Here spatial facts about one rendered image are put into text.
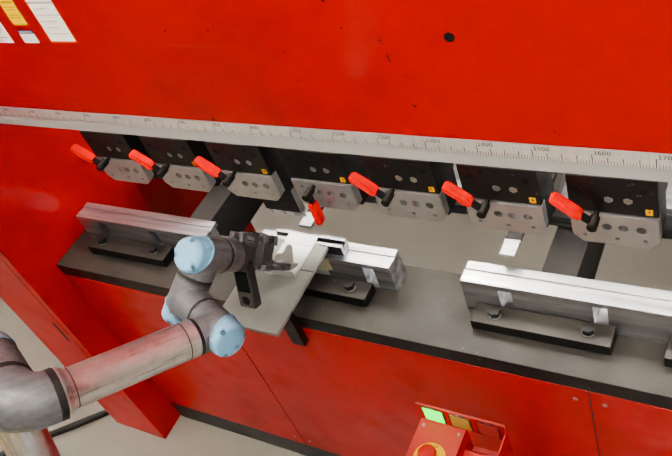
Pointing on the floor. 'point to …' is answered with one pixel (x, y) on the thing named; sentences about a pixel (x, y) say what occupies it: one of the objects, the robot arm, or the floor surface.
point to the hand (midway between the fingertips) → (282, 265)
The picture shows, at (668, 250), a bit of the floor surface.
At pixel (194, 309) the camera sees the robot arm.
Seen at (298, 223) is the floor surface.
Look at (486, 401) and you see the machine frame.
